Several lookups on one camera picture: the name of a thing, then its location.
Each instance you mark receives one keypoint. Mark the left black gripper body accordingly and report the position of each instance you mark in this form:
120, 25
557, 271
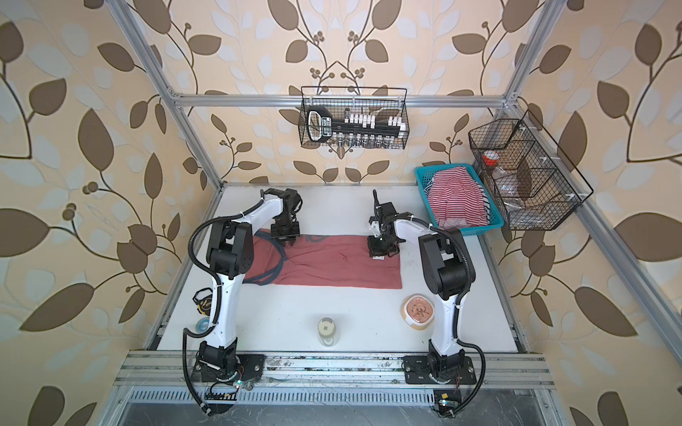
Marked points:
284, 229

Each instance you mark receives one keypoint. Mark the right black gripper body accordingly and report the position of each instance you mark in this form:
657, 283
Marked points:
381, 245

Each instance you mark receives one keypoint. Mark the striped red white tank top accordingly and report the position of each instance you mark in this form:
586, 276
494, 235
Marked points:
457, 200

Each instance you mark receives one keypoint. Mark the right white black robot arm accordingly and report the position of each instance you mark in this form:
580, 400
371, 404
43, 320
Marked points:
449, 273

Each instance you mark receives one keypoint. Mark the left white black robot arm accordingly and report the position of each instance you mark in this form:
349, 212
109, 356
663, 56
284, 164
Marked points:
224, 248

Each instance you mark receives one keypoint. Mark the beige round container pink lid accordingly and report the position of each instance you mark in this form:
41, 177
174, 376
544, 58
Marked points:
417, 311

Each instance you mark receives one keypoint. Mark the small clear jar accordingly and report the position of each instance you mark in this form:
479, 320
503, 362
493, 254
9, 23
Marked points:
328, 332

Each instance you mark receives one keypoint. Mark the blue tape roll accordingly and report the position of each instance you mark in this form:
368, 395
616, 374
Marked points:
202, 325

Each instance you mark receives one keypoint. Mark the black handled bottle rack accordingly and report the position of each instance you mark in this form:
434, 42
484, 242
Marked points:
320, 125

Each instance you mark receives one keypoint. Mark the black wire basket back wall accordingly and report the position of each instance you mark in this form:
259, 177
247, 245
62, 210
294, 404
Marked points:
370, 99

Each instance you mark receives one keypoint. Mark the black wire basket wall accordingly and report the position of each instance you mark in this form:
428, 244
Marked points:
370, 99
533, 177

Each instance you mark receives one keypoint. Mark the black wire basket right wall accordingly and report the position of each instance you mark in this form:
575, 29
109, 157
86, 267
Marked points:
533, 177

